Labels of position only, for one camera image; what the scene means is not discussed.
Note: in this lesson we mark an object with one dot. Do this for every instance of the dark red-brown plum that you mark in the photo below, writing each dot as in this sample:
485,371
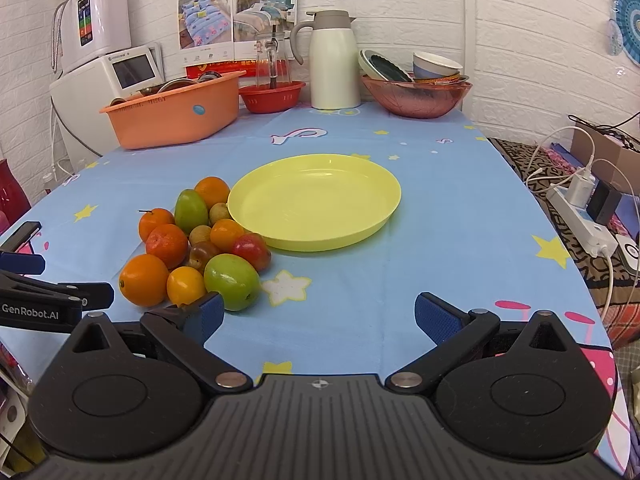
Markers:
200,254

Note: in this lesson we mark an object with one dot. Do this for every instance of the yellow plastic plate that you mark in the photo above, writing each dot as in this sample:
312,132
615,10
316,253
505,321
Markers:
315,202

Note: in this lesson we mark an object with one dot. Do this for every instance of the white phone charger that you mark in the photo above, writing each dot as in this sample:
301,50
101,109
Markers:
581,187

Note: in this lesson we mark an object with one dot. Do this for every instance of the blue white ceramic bowl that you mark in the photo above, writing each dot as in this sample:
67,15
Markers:
429,66

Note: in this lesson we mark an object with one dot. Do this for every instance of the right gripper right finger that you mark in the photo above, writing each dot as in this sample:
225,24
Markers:
459,336

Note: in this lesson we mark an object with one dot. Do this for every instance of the red apple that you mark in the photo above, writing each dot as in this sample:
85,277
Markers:
252,248

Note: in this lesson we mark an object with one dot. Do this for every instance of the tangerine with stem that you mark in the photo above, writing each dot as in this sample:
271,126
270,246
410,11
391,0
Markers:
151,219

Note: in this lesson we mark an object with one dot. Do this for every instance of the steel pot lid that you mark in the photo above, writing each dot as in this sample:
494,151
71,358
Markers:
175,84

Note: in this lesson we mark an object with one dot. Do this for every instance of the small yellow-orange citrus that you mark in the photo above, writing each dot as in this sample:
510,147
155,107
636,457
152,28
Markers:
185,285

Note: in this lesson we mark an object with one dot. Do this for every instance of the white power strip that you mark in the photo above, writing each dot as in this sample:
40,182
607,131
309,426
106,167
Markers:
596,240

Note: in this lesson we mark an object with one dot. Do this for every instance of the large orange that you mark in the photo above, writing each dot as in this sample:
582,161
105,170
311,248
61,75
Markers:
143,281

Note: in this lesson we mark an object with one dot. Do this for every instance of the red vase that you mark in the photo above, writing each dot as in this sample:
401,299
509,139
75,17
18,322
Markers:
13,200

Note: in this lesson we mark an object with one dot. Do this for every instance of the cardboard box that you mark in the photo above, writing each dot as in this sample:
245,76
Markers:
587,139

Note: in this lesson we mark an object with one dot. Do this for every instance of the pink glass bowl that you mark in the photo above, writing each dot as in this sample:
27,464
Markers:
413,100

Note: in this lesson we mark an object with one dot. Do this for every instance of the black power adapter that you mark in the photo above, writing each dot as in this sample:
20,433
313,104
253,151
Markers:
603,202

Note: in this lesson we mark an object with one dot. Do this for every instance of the white countertop appliance with screen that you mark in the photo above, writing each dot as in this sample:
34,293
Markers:
79,96

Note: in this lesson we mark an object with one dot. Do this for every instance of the green mango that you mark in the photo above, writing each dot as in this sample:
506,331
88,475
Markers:
190,211

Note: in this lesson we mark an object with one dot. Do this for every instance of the tan longan fruit back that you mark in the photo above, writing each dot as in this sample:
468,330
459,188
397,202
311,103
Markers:
218,211

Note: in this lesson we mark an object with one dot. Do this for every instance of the red plastic colander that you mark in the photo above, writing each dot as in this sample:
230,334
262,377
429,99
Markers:
265,100

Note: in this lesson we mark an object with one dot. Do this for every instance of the white green dish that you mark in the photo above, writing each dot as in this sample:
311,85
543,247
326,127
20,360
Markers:
378,67

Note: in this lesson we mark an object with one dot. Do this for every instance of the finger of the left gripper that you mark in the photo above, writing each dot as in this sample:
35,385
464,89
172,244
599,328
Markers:
18,263
21,236

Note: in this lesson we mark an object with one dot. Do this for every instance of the green apple front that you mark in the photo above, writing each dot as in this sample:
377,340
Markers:
234,279

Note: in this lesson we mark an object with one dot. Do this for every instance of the white water purifier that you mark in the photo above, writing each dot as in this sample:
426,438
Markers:
86,29

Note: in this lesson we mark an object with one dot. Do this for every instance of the glass pitcher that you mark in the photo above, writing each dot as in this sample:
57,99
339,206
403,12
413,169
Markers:
272,69

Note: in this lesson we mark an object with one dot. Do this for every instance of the orange plastic basket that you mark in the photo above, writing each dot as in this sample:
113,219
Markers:
179,116

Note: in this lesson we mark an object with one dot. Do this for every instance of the white thermos jug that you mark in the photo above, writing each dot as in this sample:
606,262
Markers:
332,59

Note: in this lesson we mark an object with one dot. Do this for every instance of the bedding poster calendar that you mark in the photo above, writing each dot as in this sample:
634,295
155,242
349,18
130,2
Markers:
231,33

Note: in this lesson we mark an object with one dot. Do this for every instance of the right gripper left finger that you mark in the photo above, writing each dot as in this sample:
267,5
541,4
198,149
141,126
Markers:
178,335

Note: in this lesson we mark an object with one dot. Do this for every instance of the small orange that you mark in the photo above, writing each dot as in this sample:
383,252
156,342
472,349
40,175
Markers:
224,234

